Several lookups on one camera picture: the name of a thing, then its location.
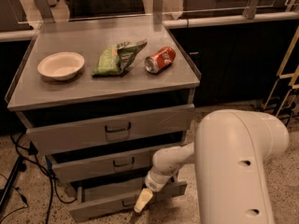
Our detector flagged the grey drawer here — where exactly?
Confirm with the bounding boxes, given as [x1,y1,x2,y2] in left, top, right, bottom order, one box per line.
[67,175,189,224]
[46,138,180,183]
[27,104,194,155]

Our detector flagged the grey bottom drawer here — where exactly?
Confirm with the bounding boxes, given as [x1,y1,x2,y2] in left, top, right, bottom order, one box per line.
[67,175,189,224]

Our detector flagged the green chip bag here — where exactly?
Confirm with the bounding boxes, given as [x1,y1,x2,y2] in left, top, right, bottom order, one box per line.
[92,39,148,77]

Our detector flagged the grey middle drawer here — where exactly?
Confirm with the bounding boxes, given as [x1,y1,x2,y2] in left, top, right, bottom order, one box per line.
[46,138,180,183]

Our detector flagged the black floor cables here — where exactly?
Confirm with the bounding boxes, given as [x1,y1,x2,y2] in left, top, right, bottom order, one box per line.
[0,133,78,224]

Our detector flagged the person in dark clothes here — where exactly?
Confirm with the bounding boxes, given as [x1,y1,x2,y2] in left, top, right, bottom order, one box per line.
[65,0,145,19]

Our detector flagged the white paper bowl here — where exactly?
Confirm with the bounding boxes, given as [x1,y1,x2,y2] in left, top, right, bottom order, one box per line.
[37,52,85,81]

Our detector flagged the black tripod leg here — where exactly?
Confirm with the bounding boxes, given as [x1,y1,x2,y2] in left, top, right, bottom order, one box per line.
[0,156,23,212]

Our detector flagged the red soda can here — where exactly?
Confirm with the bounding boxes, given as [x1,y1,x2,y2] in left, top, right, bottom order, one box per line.
[144,47,176,74]

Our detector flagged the grey top drawer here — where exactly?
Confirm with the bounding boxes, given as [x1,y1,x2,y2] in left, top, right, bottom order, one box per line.
[27,104,194,155]

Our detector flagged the grey drawer cabinet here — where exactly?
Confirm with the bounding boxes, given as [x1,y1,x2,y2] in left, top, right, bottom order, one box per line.
[4,15,202,211]

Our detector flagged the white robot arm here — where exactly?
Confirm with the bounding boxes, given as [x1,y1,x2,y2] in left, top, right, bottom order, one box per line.
[135,109,289,224]

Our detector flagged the white horizontal rail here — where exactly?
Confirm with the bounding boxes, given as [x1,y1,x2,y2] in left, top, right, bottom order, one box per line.
[0,11,299,42]

